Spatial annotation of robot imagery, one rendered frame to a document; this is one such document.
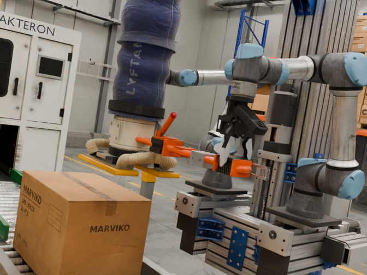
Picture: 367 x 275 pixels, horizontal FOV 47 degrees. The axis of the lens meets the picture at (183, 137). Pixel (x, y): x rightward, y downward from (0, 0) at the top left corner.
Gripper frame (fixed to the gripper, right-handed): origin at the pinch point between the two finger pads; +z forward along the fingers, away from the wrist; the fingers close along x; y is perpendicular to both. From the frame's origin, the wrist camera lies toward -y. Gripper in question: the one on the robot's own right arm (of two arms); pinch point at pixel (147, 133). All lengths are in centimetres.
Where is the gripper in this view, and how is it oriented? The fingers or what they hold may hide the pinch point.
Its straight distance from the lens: 211.5
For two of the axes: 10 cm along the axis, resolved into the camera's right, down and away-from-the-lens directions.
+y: 5.9, 1.4, -7.9
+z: -1.6, 9.9, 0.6
